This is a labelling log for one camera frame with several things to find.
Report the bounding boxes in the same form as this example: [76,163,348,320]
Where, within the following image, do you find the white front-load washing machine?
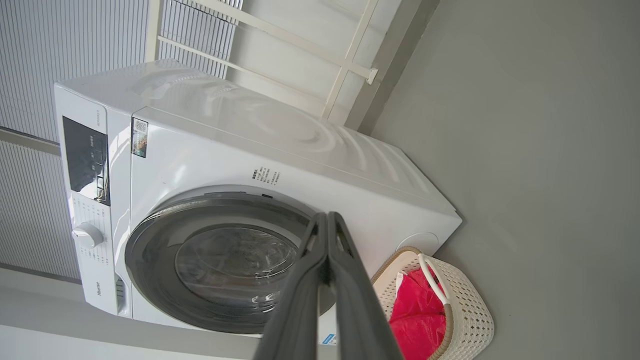
[53,59,463,346]

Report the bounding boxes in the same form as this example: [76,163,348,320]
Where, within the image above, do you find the white washing machine dial knob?
[71,222,104,249]

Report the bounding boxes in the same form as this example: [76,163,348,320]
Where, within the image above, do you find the red cloth garment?
[389,267,447,360]

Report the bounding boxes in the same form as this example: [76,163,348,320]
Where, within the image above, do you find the round dark washer door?
[124,192,337,335]

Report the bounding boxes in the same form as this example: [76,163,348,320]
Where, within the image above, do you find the white metal railing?
[145,0,381,121]

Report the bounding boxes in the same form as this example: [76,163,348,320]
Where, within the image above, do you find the black washing machine display panel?
[62,116,111,207]

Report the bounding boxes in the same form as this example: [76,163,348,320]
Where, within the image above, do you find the dark QR code sticker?
[131,118,149,159]

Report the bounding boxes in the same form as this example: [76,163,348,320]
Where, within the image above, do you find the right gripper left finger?
[253,212,329,360]

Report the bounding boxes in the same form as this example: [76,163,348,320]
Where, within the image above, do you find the cream perforated laundry basket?
[371,246,495,360]

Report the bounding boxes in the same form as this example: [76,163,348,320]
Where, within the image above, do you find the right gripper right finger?
[328,212,403,360]

